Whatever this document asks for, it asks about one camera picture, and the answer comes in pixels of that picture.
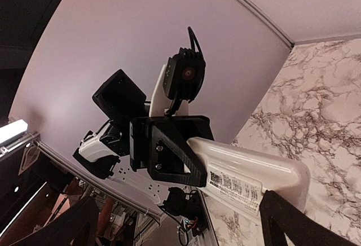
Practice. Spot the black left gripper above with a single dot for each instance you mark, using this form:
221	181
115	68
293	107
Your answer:
159	145

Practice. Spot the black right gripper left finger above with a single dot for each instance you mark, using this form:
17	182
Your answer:
76	226

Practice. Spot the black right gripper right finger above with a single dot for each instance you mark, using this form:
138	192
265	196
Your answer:
281	220

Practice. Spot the white remote control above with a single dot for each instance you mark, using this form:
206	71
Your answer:
239	178

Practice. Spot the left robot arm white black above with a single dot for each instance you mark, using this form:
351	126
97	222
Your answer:
106	153

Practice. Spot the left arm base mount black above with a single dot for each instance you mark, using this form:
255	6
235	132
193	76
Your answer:
183	206

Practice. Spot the left aluminium corner post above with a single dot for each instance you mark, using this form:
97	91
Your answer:
266	20

